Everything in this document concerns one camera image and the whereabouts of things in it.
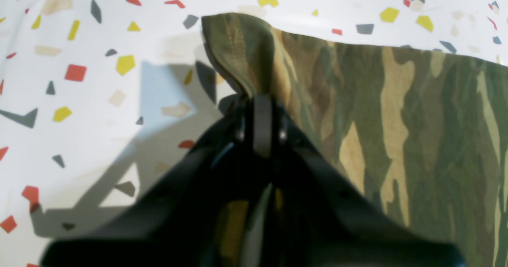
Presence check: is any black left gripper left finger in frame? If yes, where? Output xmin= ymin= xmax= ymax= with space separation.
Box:
xmin=42 ymin=95 xmax=262 ymax=267

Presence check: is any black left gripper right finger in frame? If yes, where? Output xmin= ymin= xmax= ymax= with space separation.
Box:
xmin=254 ymin=95 xmax=465 ymax=267

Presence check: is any camouflage T-shirt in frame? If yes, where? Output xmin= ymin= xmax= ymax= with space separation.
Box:
xmin=202 ymin=13 xmax=508 ymax=267

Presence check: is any terrazzo patterned tablecloth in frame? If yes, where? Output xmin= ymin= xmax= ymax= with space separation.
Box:
xmin=1 ymin=0 xmax=507 ymax=267

